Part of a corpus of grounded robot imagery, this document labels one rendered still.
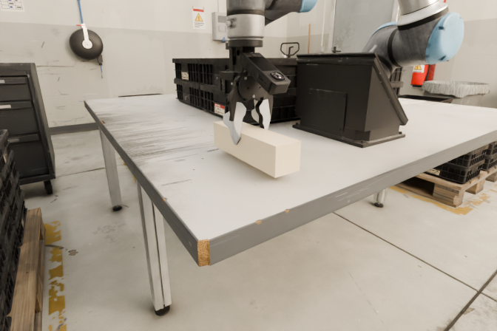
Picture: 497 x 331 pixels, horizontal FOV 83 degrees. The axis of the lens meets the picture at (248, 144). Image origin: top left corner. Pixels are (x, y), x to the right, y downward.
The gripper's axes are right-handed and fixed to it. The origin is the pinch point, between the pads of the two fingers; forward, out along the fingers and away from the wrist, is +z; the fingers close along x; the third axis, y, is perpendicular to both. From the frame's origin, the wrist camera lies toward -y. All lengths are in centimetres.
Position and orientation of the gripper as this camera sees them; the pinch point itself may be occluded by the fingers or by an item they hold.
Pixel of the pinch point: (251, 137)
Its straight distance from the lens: 60.8
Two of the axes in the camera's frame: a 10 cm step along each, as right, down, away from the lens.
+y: -5.6, -2.4, 7.9
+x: -8.3, 1.7, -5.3
